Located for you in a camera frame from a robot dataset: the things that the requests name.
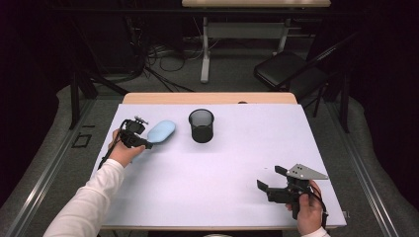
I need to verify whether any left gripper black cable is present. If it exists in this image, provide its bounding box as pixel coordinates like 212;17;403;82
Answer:
97;118;130;171

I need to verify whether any bundle of floor cables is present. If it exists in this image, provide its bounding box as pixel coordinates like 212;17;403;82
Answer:
144;42;206;93

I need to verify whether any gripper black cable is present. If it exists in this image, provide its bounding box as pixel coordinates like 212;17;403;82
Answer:
309;187;330;230
97;118;130;171

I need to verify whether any black folding chair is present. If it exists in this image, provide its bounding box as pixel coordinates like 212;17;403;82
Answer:
253;31;360;102

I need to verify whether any metal floor rail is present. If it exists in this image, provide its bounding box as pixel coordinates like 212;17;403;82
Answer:
3;98;98;237
324;98;399;237

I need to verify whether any person's left hand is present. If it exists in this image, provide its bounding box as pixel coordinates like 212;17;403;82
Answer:
108;128;146;168

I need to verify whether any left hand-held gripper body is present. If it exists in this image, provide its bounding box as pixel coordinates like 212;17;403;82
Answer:
119;116;150;149

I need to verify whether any person's right hand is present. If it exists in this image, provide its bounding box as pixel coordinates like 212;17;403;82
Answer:
286;180;326;236

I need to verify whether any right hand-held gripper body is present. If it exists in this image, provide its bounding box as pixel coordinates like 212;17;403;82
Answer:
266;163;329;221

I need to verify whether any white-legged desk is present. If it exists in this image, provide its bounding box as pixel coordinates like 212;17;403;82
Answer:
181;0;332;84

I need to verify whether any light blue hairbrush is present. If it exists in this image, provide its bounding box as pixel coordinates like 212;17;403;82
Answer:
132;118;177;162

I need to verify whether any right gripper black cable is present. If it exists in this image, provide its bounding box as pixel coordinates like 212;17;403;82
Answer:
309;187;330;230

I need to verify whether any black metal stand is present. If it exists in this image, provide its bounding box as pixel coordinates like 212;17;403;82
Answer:
68;19;129;130
339;72;351;134

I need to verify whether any black mesh pen holder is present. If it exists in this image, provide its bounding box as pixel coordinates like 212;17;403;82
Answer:
188;109;215;144

